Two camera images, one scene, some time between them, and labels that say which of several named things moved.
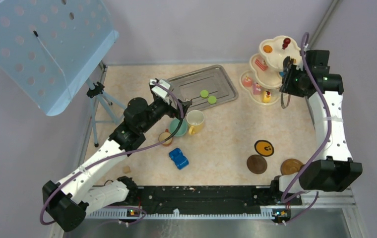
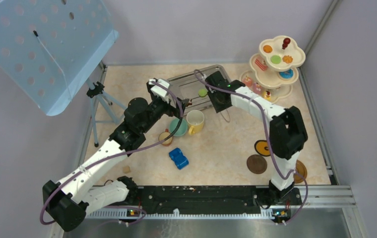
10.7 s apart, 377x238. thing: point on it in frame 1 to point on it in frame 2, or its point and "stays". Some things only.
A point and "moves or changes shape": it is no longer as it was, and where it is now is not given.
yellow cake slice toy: [266, 96] stays
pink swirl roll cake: [257, 89] stays
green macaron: [212, 99] moves or changes shape
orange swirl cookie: [267, 49] stays
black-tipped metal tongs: [285, 62] to [229, 116]
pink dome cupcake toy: [247, 82] stays
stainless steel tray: [205, 87] stays
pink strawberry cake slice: [261, 63] stays
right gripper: [287, 87] to [219, 108]
